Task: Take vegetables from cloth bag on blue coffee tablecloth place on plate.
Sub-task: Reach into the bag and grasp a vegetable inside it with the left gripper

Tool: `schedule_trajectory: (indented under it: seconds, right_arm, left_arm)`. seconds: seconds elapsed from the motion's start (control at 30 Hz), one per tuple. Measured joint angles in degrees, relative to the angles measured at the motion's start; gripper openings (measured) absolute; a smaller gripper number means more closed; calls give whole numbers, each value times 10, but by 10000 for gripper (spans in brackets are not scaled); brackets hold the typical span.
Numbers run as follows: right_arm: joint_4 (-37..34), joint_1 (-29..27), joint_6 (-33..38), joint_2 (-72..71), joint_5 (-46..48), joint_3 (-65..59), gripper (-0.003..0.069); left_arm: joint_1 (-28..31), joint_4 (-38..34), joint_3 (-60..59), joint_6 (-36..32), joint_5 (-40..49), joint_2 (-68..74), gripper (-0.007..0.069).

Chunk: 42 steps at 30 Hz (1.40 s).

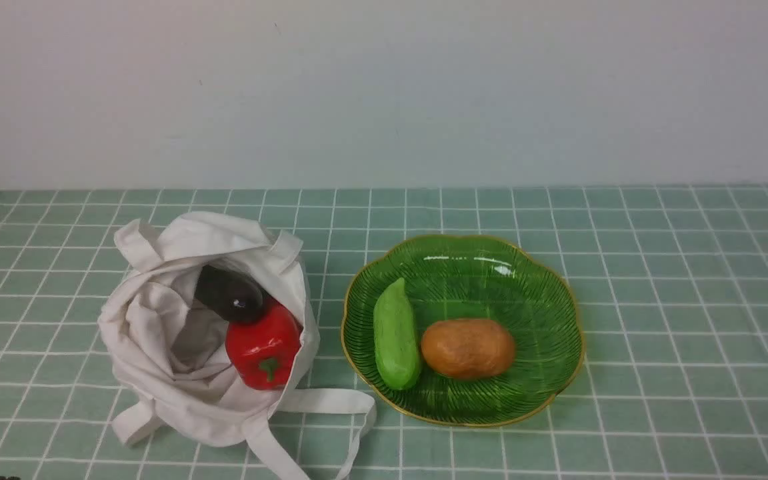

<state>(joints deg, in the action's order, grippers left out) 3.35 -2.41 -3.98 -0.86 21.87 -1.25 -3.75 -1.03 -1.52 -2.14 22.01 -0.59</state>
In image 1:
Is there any brown potato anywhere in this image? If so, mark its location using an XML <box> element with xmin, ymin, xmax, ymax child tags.
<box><xmin>420</xmin><ymin>318</ymin><xmax>516</xmax><ymax>381</ymax></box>

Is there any green cucumber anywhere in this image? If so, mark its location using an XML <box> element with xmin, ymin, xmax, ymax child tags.
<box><xmin>373</xmin><ymin>277</ymin><xmax>423</xmax><ymax>390</ymax></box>

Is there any dark purple eggplant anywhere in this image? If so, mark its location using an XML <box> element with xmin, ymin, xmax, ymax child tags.
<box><xmin>194</xmin><ymin>265</ymin><xmax>265</xmax><ymax>325</ymax></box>

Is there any green glass leaf plate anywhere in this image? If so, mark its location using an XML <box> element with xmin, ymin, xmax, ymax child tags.
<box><xmin>341</xmin><ymin>234</ymin><xmax>586</xmax><ymax>427</ymax></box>

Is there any red bell pepper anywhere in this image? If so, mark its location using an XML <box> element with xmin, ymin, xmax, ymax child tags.
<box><xmin>225</xmin><ymin>298</ymin><xmax>303</xmax><ymax>390</ymax></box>

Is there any white cloth tote bag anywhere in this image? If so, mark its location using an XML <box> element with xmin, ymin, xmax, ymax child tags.
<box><xmin>97</xmin><ymin>211</ymin><xmax>376</xmax><ymax>479</ymax></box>

